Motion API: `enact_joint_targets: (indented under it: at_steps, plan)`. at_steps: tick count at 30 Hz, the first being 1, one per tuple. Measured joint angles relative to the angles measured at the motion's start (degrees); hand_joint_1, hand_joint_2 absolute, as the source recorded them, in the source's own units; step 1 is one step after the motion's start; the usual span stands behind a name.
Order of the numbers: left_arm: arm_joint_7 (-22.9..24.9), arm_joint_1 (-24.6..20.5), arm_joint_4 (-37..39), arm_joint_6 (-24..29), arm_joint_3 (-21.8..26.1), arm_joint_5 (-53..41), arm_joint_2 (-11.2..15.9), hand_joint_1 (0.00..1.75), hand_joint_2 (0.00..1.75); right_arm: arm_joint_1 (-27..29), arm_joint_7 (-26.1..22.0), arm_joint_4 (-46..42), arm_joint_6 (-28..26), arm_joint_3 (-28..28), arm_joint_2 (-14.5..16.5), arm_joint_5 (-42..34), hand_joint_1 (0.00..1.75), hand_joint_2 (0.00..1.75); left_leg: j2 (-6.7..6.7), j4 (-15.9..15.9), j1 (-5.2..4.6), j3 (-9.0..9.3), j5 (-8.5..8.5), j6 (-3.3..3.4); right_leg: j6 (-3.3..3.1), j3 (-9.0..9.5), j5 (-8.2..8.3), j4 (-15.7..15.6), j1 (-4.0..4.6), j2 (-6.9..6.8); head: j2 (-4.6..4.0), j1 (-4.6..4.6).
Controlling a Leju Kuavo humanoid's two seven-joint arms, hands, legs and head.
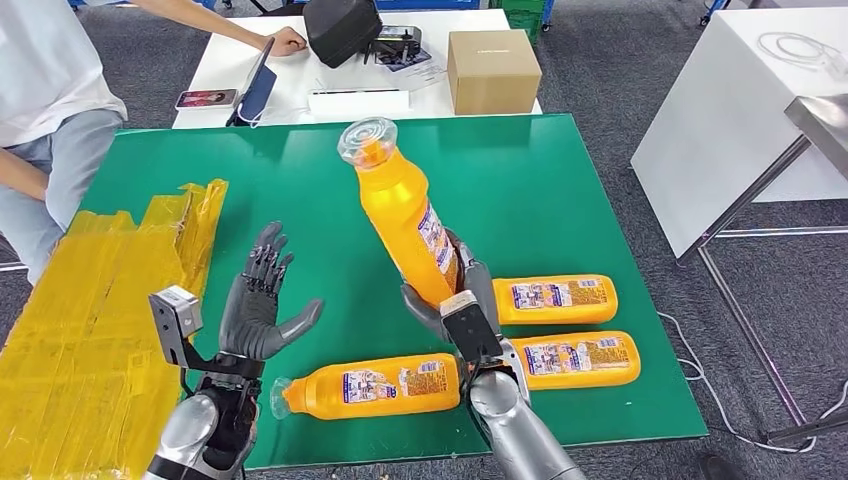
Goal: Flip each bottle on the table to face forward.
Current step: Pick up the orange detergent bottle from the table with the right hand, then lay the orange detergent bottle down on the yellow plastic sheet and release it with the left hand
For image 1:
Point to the clear sleeve with papers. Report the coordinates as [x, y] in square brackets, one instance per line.
[417, 71]

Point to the stainless steel plate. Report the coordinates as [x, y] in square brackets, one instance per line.
[821, 119]

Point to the black bag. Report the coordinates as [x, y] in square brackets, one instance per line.
[341, 30]

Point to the blue metal leg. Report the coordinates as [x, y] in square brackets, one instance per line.
[712, 8]

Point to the flat white box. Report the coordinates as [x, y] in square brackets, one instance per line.
[358, 104]

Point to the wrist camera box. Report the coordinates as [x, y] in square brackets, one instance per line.
[175, 318]
[470, 328]

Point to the person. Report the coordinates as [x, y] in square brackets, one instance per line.
[46, 66]

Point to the tablet in blue case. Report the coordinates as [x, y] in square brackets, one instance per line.
[258, 88]

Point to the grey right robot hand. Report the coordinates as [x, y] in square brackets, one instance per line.
[480, 278]

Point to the black controller device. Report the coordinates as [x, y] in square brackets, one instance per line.
[397, 42]

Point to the orange detergent bottle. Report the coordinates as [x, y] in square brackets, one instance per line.
[397, 205]
[623, 361]
[318, 397]
[563, 299]

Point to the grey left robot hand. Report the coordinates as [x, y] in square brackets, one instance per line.
[252, 324]

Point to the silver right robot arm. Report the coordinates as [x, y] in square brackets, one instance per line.
[517, 430]

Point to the green plastic crate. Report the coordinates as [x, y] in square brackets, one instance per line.
[523, 16]

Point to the person's left forearm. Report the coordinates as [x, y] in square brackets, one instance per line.
[205, 20]

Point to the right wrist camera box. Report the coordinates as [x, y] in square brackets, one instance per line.
[470, 328]

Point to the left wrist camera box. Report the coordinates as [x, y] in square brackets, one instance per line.
[175, 318]

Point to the white table with metal legs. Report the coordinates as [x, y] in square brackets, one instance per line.
[715, 119]

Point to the yellow taped cardboard sheet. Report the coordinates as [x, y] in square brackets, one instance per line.
[99, 331]

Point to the person's left hand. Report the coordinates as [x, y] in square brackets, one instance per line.
[288, 42]

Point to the person's right forearm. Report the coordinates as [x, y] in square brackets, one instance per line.
[20, 175]

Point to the brown cardboard box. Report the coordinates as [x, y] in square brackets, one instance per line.
[493, 74]

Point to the blue metal rack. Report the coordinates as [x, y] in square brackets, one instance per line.
[424, 3]

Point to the smartphone with pink screen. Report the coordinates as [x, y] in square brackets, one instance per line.
[206, 98]

